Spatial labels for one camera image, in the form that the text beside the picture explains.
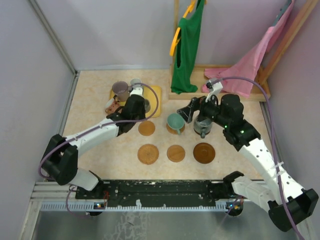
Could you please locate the yellow hanger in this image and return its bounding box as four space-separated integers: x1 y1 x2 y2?
169 0 196 57

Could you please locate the pink shirt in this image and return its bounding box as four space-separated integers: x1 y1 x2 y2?
204 0 295 98

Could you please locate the grey hanger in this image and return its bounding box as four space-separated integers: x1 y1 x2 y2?
271 0 292 27

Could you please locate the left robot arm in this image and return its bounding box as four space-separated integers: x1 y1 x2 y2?
38 83 150 199

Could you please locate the dark speckled grey mug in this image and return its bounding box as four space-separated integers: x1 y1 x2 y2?
193 116 213 139

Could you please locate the pink mug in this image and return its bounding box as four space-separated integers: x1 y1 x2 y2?
104 98 122 115

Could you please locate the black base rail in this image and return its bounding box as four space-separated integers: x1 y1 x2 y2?
75 180 237 208

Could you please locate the teal mug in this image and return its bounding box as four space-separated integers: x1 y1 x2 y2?
167 113 185 125

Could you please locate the small orange wooden coaster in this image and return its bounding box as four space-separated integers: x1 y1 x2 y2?
166 145 186 163

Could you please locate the grey-white mug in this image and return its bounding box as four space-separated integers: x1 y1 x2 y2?
130 78 142 86

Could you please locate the wooden rack base tray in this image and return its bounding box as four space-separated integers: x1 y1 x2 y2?
168 64 266 102

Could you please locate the yellow tray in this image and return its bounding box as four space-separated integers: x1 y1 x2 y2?
104 85 162 118

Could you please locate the light wooden coaster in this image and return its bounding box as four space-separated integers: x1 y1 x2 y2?
138 120 156 136

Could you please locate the large woven rattan coaster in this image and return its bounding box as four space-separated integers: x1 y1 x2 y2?
137 144 159 165

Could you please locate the small olive mug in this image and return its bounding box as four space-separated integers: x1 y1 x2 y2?
144 99 151 113

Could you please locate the large brown wooden coaster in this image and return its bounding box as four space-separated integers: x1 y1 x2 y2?
193 142 216 164

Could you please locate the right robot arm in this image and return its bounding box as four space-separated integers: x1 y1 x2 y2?
177 78 319 232

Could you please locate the green shirt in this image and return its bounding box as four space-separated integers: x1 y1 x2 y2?
170 0 207 94

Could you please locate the purple mug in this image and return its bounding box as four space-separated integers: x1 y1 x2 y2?
112 81 130 102

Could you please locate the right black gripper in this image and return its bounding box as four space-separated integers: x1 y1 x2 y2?
177 90 230 128

